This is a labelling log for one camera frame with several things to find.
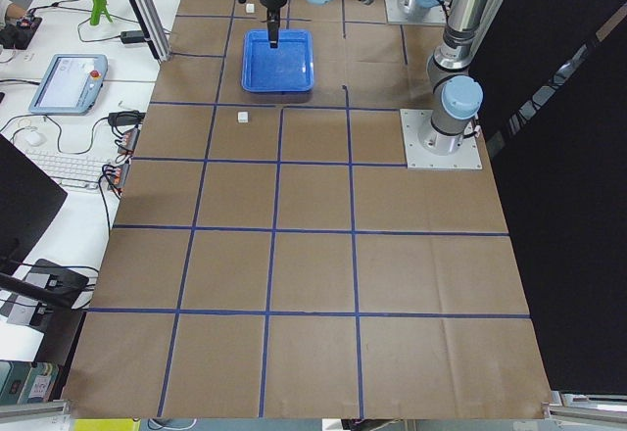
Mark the black red control box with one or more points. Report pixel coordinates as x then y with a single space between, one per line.
18 36

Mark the green handled grabber tool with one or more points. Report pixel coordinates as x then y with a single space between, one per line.
99 10

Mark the blue plastic tray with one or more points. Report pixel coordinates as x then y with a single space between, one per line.
287 68

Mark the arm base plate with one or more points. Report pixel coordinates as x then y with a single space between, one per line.
397 15
422 152

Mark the white keyboard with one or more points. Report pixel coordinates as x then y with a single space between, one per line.
80 173

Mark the black monitor stand base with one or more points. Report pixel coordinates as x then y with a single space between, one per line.
53 285

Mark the black power adapter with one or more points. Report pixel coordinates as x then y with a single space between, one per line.
132 36

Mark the white computer mouse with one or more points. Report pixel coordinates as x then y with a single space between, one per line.
34 138

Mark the aluminium frame post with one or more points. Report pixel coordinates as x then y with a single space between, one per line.
152 28

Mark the person's hand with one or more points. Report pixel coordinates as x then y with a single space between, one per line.
14 12

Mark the black monitor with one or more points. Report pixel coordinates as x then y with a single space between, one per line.
30 200

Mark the teach pendant tablet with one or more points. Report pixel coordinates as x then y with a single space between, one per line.
70 85

